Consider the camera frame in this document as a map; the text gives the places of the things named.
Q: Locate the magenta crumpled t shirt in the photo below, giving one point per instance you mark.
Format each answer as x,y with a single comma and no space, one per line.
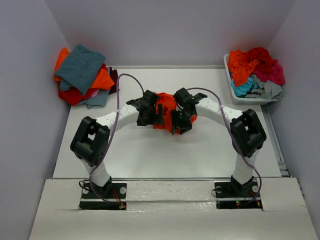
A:
275,76

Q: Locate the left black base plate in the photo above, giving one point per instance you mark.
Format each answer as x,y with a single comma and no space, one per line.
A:
114,200

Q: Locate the grey crumpled t shirt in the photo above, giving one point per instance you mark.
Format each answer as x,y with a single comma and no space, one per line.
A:
267,90

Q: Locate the cyan crumpled t shirt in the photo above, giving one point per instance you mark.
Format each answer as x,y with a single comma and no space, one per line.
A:
244,89

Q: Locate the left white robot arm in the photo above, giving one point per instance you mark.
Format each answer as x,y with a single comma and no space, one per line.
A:
94,136

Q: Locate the white laundry basket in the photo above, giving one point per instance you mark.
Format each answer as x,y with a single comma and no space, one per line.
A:
240,100

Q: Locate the orange t shirt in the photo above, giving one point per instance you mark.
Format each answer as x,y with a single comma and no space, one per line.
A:
168,105
102,80

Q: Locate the teal folded t shirt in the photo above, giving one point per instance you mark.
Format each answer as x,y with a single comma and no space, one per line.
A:
79,69

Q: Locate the red crumpled t shirt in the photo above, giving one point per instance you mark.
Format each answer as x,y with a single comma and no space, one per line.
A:
265,61

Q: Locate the orange folded t shirt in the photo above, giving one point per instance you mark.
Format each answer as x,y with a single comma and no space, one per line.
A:
102,80

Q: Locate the dark maroon t shirt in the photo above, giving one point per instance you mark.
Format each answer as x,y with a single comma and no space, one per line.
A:
113,73

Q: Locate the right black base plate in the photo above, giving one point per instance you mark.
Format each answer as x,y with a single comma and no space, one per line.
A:
228,200

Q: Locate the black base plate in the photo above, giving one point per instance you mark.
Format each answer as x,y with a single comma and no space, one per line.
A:
114,200
228,200

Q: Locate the red folded t shirt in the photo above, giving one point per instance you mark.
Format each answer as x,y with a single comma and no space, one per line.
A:
73,95

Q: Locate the pink folded t shirt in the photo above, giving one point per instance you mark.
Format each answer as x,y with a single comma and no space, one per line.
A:
95,93

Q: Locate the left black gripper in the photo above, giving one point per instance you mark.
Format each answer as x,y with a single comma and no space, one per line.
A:
143,122

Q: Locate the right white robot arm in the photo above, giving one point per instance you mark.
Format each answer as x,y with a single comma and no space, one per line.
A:
244,128

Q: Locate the grey-blue bottom t shirt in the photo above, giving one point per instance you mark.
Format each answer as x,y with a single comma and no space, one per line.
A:
99,100

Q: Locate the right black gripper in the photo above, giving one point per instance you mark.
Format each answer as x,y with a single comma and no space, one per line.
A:
177,123

